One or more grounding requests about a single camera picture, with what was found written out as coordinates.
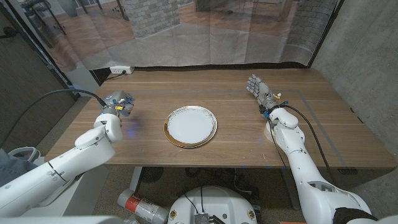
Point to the white paper plate gold rim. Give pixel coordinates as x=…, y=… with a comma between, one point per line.
x=190, y=126

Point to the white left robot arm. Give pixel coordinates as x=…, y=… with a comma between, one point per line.
x=77, y=155

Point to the person in blue jeans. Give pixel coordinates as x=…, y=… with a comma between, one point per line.
x=12, y=168

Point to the printed room backdrop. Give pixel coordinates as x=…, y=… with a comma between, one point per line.
x=202, y=37

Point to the wooden table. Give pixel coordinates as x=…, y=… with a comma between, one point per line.
x=217, y=91

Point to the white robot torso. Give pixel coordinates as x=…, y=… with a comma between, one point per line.
x=214, y=202

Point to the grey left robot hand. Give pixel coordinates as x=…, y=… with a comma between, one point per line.
x=116, y=95

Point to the white tape roll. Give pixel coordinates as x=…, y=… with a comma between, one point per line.
x=266, y=133

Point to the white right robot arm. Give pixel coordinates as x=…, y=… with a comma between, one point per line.
x=298, y=161

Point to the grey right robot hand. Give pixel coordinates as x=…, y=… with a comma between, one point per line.
x=263, y=91

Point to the white table leg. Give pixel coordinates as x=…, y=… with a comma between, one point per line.
x=136, y=179

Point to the grey perforated wall panel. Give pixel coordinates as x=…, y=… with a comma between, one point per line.
x=28, y=93

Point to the black round fan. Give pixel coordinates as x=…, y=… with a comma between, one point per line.
x=151, y=175

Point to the grey table leg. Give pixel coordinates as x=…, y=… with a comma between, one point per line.
x=290, y=186

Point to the small blue toy camera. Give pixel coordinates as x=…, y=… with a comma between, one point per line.
x=128, y=109

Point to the white power strip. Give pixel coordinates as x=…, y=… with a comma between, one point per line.
x=121, y=69

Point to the white cylinder with red label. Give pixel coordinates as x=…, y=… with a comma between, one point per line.
x=143, y=207

